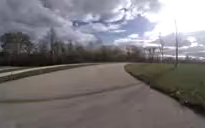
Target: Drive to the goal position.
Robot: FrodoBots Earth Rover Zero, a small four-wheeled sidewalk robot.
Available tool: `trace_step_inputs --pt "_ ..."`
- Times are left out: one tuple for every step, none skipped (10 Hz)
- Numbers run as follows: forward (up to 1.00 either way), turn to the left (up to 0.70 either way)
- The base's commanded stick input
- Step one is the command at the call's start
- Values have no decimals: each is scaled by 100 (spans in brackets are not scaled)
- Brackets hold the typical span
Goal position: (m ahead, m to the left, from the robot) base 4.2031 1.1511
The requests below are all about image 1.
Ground grey asphalt path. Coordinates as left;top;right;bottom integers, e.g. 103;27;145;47
0;62;205;128

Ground row of bare trees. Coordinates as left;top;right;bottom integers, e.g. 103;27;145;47
0;27;205;67

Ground thin bare tree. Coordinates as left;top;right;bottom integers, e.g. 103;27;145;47
173;18;180;69
157;32;166;64

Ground grass strip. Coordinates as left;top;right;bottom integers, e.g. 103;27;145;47
0;63;98;86

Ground green grass field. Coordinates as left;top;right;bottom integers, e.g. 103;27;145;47
124;62;205;116

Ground pale side path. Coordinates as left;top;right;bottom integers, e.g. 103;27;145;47
0;63;94;80

